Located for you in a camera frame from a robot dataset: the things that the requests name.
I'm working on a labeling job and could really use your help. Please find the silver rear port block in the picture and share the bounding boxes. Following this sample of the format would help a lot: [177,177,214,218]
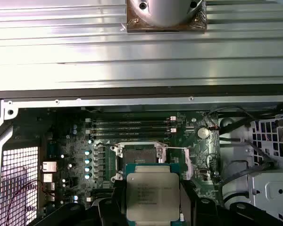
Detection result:
[41,161,58,172]

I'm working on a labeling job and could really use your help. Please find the white clip RAM slot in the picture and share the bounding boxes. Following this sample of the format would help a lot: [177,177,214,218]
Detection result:
[84,128,177,134]
[84,116,177,122]

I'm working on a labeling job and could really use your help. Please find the metal socket cover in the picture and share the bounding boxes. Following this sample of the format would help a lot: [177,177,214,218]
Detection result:
[156,144,194,181]

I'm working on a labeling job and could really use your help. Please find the silver metal drive cage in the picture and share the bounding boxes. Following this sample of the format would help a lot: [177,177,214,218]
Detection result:
[246,115,283,226]

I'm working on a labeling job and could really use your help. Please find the round coin battery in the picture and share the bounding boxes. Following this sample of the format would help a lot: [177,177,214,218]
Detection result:
[196,127,210,139]

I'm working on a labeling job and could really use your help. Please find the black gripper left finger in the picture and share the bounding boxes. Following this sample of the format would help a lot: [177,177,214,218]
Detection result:
[33,179,128,226]

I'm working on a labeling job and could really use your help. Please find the green motherboard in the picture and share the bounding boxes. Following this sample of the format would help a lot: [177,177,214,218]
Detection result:
[41,110,221,226]

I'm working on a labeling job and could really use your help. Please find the thin black wire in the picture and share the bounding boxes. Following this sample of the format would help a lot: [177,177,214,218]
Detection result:
[207,105,252,127]

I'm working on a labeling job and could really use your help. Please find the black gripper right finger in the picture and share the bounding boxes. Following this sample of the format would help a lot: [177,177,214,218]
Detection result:
[179,180,283,226]

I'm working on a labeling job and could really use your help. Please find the CPU socket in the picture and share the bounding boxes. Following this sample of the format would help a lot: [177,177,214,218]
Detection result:
[109,142,171,186]

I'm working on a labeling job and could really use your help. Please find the black clip RAM slot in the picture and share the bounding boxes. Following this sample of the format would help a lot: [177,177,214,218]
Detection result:
[92,122,172,128]
[92,133,172,140]

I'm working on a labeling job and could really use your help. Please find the blue rear port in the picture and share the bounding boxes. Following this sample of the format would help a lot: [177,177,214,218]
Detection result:
[47,141,60,161]

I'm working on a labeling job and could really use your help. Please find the black PC case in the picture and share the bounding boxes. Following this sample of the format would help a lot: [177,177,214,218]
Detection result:
[0,83,283,226]

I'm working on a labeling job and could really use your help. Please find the silver green CPU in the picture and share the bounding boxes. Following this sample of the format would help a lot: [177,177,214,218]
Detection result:
[124,162,186,223]

